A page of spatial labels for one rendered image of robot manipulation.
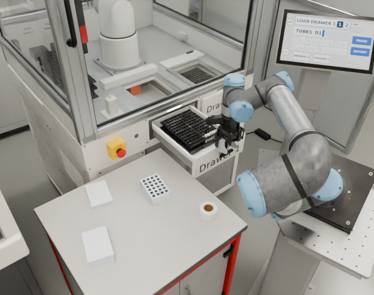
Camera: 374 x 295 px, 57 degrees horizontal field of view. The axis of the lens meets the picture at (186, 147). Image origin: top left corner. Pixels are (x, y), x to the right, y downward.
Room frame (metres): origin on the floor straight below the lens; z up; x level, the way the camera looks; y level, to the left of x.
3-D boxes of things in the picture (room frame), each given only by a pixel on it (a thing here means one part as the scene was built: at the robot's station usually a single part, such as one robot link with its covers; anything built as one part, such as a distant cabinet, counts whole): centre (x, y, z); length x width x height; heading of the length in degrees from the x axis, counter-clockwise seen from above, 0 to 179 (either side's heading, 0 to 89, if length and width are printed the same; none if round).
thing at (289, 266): (0.94, -0.55, 0.38); 0.30 x 0.30 x 0.76; 58
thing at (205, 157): (1.11, -0.14, 0.87); 0.29 x 0.02 x 0.11; 130
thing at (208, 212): (0.87, -0.09, 0.78); 0.07 x 0.07 x 0.04
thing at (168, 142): (1.27, -0.01, 0.86); 0.40 x 0.26 x 0.06; 40
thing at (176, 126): (1.26, -0.01, 0.87); 0.22 x 0.18 x 0.06; 40
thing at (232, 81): (1.08, -0.16, 1.20); 0.09 x 0.08 x 0.11; 7
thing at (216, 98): (1.55, -0.18, 0.87); 0.29 x 0.02 x 0.11; 130
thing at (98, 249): (0.69, 0.30, 0.79); 0.13 x 0.09 x 0.05; 24
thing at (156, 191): (0.98, 0.13, 0.78); 0.12 x 0.08 x 0.04; 31
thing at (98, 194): (0.95, 0.36, 0.77); 0.13 x 0.09 x 0.02; 26
